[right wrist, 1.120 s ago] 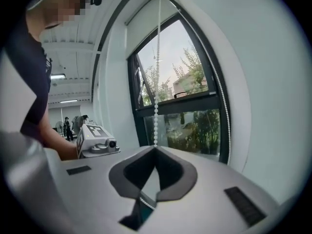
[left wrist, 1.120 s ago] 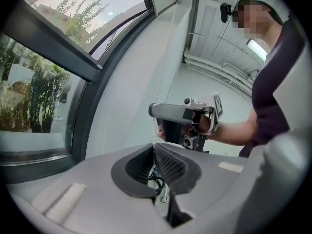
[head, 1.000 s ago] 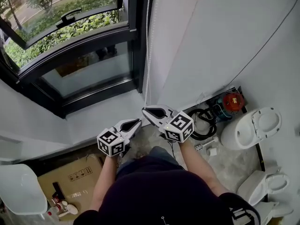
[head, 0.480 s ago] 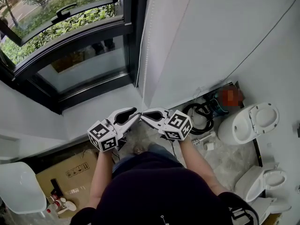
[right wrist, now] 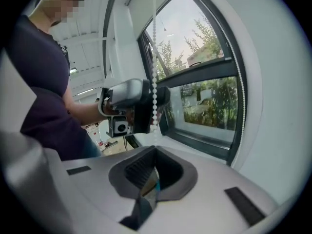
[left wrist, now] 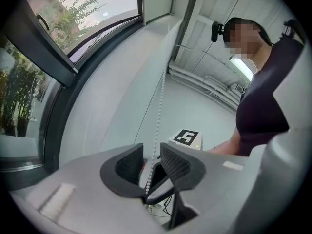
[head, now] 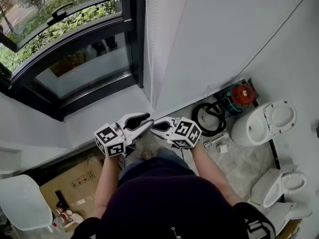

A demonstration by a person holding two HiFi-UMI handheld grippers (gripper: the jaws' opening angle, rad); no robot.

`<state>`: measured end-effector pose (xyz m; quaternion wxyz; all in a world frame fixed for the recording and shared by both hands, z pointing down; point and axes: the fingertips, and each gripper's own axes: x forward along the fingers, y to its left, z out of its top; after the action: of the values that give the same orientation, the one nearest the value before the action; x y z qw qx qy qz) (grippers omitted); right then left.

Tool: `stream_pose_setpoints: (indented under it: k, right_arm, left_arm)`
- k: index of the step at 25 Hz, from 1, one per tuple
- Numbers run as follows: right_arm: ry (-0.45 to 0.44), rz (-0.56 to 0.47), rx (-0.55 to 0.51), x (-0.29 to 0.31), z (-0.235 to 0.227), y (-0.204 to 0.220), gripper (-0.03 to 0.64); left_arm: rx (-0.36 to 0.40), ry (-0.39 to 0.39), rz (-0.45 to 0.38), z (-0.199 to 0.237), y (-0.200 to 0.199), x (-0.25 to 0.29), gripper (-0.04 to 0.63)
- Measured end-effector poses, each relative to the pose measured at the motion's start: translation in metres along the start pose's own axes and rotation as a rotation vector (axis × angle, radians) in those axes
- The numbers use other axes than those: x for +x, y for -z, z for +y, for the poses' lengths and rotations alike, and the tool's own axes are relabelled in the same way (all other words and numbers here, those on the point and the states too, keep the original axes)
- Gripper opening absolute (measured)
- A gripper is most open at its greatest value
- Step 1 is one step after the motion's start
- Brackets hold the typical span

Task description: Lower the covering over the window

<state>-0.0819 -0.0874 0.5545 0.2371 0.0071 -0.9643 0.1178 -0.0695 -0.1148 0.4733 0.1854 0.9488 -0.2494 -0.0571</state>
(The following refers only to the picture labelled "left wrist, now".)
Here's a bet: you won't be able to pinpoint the person's right forearm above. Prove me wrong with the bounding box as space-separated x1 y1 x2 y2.
206 134 242 156

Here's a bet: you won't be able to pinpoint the black framed window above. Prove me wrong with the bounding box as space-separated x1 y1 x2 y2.
0 0 144 173

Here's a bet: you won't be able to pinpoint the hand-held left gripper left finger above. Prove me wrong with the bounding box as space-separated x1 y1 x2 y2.
9 142 169 234

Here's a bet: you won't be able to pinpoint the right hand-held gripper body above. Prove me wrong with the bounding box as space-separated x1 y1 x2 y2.
167 129 204 151

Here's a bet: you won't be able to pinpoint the green outdoor bushes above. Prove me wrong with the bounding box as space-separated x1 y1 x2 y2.
0 0 108 136

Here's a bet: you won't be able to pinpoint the white ceiling pipes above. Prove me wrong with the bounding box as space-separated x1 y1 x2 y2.
167 63 243 112

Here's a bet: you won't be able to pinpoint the black window handle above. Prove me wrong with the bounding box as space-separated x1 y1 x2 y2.
36 13 51 32

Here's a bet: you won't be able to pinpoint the person's dark shirt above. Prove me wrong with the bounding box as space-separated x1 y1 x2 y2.
235 39 304 157

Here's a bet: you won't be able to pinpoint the white bead chain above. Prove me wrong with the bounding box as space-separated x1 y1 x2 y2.
145 72 168 196

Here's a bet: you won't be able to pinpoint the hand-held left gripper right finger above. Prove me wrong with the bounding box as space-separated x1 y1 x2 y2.
146 142 269 234

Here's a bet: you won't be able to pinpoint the black head-mounted camera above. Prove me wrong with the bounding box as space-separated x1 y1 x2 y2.
211 20 226 43

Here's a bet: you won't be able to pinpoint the ceiling tube light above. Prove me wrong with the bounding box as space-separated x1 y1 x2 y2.
230 56 254 80

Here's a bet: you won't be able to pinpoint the person's head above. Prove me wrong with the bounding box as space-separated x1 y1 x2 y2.
224 18 265 70

